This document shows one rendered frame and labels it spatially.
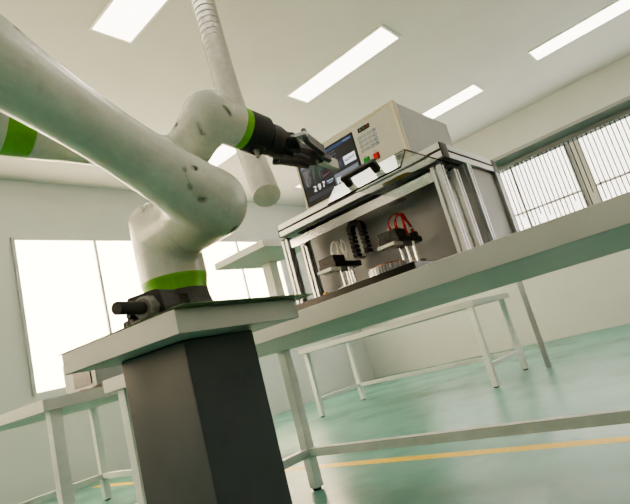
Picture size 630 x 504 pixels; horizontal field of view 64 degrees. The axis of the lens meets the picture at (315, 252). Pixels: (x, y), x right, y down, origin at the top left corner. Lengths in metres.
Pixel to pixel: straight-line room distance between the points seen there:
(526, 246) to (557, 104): 7.13
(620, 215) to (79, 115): 0.87
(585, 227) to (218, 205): 0.63
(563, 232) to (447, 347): 7.62
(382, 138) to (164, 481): 1.14
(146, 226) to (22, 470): 4.88
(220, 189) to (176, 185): 0.07
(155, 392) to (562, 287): 7.21
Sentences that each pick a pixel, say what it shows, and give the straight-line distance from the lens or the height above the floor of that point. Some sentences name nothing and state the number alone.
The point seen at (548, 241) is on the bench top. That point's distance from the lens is 1.00.
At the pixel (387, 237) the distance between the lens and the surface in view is 1.49.
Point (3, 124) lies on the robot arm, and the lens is 0.98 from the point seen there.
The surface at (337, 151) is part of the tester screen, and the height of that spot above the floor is 1.26.
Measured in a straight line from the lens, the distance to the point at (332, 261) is 1.61.
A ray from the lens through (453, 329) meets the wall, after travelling 8.47.
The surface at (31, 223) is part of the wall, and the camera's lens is 6.27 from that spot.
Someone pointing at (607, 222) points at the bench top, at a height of 0.71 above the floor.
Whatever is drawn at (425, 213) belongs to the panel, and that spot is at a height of 0.97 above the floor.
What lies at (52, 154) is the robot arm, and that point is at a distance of 1.02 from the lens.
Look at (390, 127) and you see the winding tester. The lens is 1.63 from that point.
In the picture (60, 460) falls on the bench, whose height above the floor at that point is 0.49.
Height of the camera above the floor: 0.62
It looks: 12 degrees up
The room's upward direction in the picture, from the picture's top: 15 degrees counter-clockwise
